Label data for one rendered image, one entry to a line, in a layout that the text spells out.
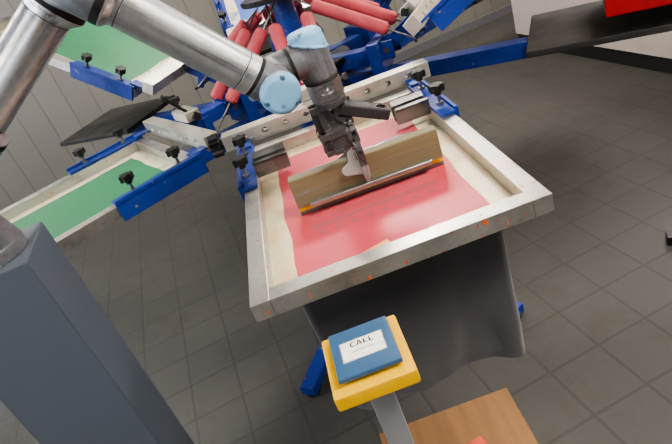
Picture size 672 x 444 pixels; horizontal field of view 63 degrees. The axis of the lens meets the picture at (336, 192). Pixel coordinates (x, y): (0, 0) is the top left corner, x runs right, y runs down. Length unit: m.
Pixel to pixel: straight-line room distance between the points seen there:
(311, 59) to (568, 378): 1.38
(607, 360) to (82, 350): 1.60
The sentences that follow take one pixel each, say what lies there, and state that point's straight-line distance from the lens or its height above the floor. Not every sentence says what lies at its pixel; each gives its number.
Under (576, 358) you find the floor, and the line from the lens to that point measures 2.09.
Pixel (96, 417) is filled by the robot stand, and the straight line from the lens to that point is 1.27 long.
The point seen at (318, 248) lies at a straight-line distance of 1.15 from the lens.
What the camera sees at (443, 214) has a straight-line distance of 1.13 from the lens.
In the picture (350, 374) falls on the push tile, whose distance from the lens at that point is 0.84.
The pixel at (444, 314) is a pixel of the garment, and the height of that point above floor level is 0.73.
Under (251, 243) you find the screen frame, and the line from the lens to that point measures 1.19.
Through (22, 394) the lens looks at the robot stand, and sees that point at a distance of 1.23.
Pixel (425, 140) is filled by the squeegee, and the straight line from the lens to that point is 1.26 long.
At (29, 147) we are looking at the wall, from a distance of 5.20.
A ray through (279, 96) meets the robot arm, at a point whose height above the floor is 1.30.
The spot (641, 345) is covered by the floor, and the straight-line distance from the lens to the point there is 2.13.
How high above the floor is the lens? 1.56
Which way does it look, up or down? 27 degrees down
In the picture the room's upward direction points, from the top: 20 degrees counter-clockwise
